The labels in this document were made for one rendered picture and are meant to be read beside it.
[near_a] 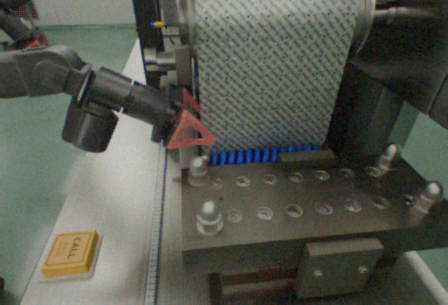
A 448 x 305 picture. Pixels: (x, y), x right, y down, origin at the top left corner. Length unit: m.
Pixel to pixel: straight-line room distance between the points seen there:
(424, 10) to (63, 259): 0.67
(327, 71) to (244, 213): 0.26
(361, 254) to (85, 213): 0.50
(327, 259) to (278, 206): 0.09
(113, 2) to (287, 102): 5.79
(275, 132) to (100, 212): 0.39
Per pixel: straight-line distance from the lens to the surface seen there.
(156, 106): 0.45
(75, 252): 0.57
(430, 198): 0.50
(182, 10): 0.45
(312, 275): 0.45
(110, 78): 0.45
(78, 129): 0.48
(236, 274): 0.47
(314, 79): 0.50
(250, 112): 0.49
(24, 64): 0.45
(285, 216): 0.43
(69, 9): 6.42
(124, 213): 0.62
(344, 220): 0.45
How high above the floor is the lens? 1.35
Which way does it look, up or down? 35 degrees down
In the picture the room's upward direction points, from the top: straight up
